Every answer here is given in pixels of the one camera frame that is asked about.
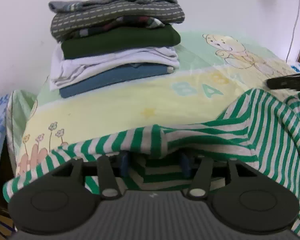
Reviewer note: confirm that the blue folded garment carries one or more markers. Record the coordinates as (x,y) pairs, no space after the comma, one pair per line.
(123,73)

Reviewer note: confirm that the plaid folded garment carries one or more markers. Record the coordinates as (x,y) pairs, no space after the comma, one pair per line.
(123,21)

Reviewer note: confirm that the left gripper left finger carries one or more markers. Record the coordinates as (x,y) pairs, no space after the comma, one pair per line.
(121,164)

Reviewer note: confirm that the green white striped shirt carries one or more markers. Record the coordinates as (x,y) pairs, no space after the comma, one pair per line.
(257,129)

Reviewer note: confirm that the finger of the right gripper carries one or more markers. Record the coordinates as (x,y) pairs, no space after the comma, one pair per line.
(285,82)

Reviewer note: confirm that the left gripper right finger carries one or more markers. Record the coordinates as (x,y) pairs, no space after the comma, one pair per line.
(186,165)

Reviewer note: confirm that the white folded garment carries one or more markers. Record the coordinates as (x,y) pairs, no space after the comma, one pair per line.
(68,72)

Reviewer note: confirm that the pastel bear print blanket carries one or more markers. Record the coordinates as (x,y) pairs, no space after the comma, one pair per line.
(198,91)

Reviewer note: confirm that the white power strip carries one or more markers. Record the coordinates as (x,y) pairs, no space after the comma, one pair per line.
(295,66)

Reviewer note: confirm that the dark green folded garment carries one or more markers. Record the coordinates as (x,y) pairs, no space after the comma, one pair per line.
(120,39)

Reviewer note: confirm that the dark grey striped knit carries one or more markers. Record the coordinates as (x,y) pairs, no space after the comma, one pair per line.
(64,23)

